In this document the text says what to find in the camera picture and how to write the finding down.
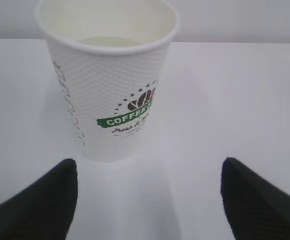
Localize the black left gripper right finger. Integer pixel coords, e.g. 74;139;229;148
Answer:
220;157;290;240

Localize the white paper coffee cup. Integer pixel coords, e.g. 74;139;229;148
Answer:
35;0;179;163

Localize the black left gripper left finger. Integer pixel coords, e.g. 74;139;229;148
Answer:
0;159;78;240

